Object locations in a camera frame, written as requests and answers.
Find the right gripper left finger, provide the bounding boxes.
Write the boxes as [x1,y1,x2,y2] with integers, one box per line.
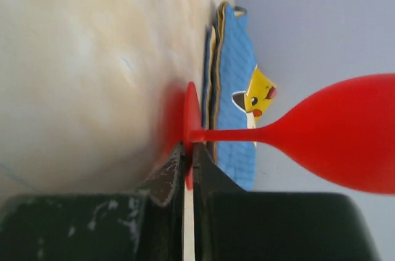
[1,144,185,260]

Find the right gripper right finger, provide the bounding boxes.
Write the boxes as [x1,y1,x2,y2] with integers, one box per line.
[193,143,380,260]

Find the blue Pikachu cloth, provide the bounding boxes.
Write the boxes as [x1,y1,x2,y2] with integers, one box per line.
[201,1,277,191]

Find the red wine glass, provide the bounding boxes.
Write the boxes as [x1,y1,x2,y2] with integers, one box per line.
[183,73,394,195]

